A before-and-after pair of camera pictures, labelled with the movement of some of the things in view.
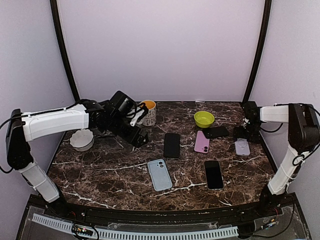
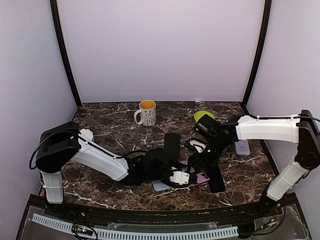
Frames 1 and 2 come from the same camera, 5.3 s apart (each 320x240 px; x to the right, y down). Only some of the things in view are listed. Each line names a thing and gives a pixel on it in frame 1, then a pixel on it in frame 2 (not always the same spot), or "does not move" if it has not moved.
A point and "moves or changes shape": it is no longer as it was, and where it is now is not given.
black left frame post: x=54 y=6 does not move
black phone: x=214 y=174 moves or changes shape
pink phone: x=202 y=144 -> x=201 y=177
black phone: x=214 y=175 moves or changes shape
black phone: x=172 y=144 does not move
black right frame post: x=259 y=51 does not move
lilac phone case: x=242 y=147 does not move
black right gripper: x=256 y=139 -> x=193 y=160
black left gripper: x=138 y=142 -> x=177 y=170
